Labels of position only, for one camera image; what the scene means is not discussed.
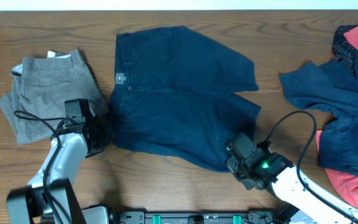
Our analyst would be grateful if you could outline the navy blue shorts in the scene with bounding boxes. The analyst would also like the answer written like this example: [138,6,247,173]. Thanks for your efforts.
[109,26,260,172]

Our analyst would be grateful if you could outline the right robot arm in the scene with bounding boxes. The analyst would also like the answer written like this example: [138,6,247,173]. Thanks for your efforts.
[226,152,358,223]

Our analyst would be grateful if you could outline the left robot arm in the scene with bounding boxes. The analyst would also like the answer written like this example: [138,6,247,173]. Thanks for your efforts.
[6,117,114,224]

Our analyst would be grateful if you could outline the grey folded shorts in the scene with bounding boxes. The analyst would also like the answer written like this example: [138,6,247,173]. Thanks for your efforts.
[0,49,109,145]

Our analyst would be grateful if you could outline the navy garment in pile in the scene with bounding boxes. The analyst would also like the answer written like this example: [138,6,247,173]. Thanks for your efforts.
[279,55,358,176]

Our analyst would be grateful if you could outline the dark plaid garment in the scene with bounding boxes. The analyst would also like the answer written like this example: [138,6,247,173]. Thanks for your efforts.
[332,24,358,74]

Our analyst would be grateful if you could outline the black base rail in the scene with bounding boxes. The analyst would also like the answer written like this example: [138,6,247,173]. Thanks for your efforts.
[40,203,291,224]

